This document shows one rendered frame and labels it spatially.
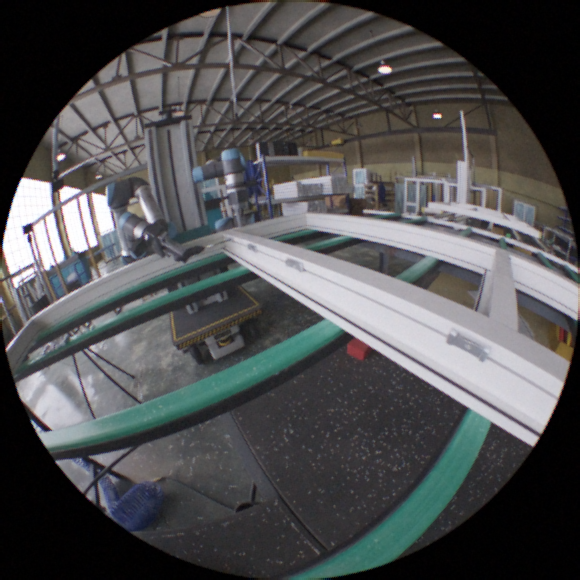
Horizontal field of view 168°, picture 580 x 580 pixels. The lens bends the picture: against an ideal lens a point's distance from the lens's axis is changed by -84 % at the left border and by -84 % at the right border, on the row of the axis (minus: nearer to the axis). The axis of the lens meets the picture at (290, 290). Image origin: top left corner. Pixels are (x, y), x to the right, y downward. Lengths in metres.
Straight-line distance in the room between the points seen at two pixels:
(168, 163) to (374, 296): 1.46
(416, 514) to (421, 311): 0.19
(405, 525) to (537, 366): 0.17
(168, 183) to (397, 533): 1.60
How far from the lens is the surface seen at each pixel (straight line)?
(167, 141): 1.58
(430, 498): 0.21
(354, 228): 0.78
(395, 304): 0.24
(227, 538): 0.50
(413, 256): 0.76
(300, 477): 0.46
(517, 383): 0.25
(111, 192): 1.12
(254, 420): 0.52
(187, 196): 1.49
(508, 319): 0.27
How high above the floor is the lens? 1.05
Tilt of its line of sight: 28 degrees down
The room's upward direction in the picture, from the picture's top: 8 degrees counter-clockwise
